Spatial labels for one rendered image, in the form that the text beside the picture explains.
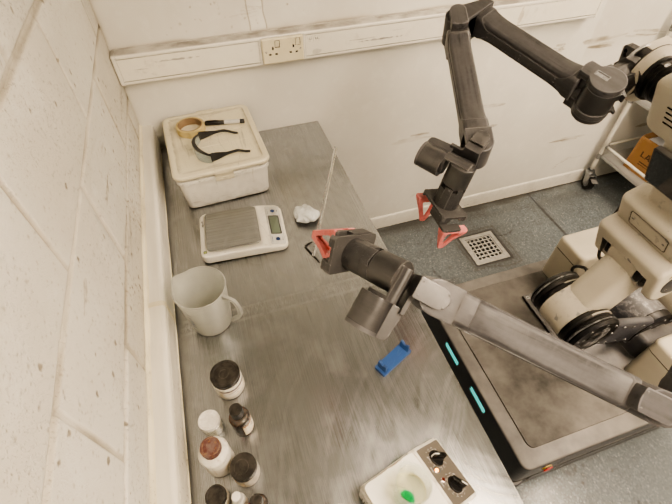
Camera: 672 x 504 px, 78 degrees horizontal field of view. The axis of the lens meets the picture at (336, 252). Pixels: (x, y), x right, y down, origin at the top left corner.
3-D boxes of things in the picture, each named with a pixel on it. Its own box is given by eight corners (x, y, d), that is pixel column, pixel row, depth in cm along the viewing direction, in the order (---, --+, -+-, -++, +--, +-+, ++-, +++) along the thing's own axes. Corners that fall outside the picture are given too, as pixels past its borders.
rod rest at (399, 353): (401, 343, 107) (402, 336, 104) (411, 352, 105) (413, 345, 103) (374, 368, 103) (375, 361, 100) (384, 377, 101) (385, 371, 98)
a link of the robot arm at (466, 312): (633, 377, 73) (690, 400, 62) (618, 407, 73) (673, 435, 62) (415, 269, 70) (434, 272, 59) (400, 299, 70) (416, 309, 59)
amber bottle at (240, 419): (233, 438, 92) (223, 420, 84) (235, 417, 95) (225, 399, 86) (253, 436, 92) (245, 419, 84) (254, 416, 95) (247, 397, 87)
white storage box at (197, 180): (251, 135, 168) (245, 102, 157) (276, 192, 145) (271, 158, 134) (172, 152, 160) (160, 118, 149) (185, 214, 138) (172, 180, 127)
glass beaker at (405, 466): (432, 503, 76) (440, 493, 70) (401, 520, 75) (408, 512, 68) (411, 465, 81) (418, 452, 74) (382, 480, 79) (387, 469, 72)
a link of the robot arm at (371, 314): (437, 287, 70) (455, 293, 61) (404, 348, 70) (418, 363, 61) (375, 253, 69) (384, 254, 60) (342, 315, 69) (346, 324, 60)
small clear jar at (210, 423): (211, 414, 95) (205, 405, 91) (228, 422, 94) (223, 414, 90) (199, 433, 93) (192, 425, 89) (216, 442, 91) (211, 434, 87)
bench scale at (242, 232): (289, 250, 128) (288, 239, 124) (203, 266, 124) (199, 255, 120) (280, 209, 140) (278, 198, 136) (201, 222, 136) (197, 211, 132)
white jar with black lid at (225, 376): (211, 384, 100) (203, 371, 94) (235, 367, 103) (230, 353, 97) (225, 406, 96) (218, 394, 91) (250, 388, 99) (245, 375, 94)
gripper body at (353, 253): (360, 263, 75) (392, 280, 71) (320, 270, 68) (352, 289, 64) (369, 230, 73) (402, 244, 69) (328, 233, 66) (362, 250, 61)
